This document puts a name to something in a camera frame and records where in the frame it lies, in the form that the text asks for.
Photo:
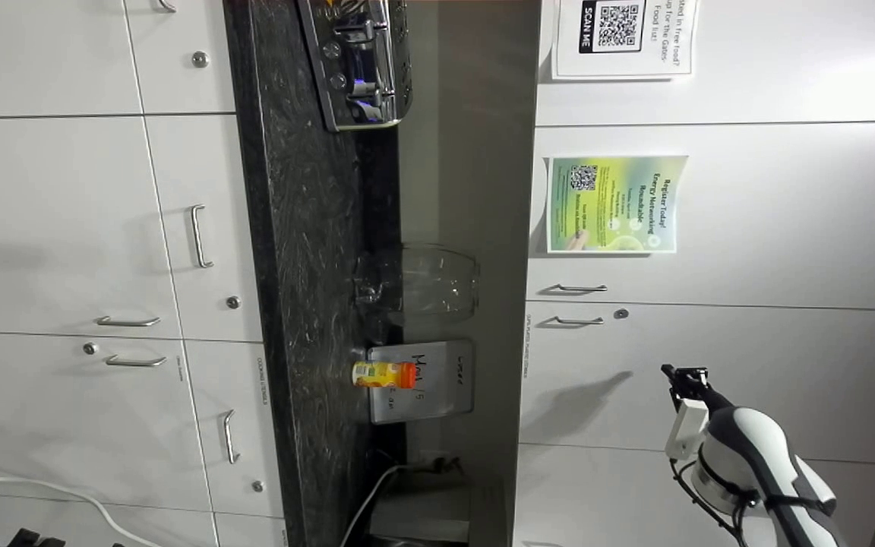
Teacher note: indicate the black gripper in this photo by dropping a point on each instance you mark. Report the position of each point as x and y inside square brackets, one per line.
[685, 383]

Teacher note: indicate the white cupboard door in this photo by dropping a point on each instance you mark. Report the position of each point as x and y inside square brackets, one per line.
[762, 354]

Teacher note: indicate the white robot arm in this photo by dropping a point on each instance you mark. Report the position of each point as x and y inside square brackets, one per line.
[762, 467]

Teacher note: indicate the round silver cupboard lock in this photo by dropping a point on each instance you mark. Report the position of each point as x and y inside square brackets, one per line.
[620, 315]

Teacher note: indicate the white upper cabinet door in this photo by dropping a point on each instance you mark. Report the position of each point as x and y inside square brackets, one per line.
[813, 200]
[813, 63]
[591, 504]

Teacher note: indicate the round silver door lock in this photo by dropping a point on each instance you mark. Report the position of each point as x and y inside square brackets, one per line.
[89, 348]

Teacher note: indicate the white upper cabinet unit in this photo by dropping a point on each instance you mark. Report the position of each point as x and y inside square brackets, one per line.
[813, 275]

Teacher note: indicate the white cabinet unit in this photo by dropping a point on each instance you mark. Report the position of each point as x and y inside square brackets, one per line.
[813, 275]
[52, 200]

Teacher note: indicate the green QR code poster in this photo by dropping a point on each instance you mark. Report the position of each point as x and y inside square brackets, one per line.
[615, 209]

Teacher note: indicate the white box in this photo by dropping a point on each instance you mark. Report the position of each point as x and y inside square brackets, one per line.
[439, 390]

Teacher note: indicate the clear glass jar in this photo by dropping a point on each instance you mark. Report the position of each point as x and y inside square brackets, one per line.
[442, 286]

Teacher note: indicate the yellow orange packet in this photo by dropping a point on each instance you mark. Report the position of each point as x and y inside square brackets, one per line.
[384, 375]

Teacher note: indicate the small clear glass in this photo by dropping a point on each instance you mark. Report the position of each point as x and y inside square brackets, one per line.
[375, 294]

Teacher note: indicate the white QR code poster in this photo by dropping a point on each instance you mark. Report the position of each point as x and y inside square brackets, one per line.
[661, 40]

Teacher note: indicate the black stone countertop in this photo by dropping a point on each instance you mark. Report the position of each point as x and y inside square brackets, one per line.
[295, 254]

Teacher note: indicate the round silver drawer lock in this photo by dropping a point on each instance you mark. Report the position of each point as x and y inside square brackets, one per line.
[257, 487]
[201, 58]
[231, 301]

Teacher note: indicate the white lower cabinet unit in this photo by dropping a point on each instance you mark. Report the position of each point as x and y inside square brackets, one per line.
[52, 200]

